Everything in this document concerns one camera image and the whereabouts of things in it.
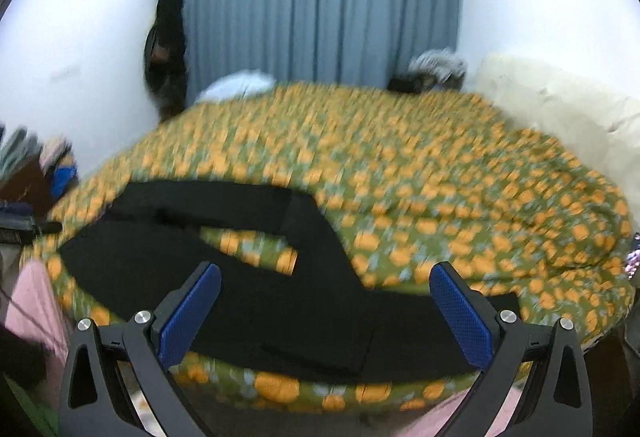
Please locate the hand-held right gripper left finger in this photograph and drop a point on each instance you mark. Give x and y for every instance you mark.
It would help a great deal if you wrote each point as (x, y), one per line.
(192, 312)

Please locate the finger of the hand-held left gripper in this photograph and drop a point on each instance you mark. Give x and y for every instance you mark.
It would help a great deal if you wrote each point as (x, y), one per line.
(47, 227)

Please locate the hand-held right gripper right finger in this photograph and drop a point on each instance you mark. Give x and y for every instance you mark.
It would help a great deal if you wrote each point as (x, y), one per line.
(462, 312)

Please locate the black pants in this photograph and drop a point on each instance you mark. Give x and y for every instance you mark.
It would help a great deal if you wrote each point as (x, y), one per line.
(300, 317)

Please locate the clothes rack with garments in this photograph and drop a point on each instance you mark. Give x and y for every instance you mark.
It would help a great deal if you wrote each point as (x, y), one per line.
(35, 157)

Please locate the pink sheet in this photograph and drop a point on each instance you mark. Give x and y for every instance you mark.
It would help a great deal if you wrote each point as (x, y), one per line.
(35, 297)

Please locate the dark cloth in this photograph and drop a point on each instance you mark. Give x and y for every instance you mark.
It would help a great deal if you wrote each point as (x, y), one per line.
(20, 362)
(407, 83)

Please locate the orange floral green blanket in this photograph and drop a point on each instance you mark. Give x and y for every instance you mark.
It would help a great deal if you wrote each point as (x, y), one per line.
(425, 177)

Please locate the small red patterned object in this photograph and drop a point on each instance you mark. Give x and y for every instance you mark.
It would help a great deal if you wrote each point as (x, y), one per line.
(632, 262)

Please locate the black hanging garment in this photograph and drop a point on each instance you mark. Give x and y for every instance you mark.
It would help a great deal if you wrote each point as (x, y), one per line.
(167, 42)

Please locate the cream pillows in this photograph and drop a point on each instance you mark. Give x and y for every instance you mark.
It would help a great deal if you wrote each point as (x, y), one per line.
(550, 107)

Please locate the white pillow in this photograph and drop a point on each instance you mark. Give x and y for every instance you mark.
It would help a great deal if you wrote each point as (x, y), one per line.
(235, 84)

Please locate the grey clothes pile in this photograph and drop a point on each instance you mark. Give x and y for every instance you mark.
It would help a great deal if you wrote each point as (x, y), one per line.
(440, 62)

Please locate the blue curtain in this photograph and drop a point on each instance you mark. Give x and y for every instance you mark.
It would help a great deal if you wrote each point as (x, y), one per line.
(320, 7)

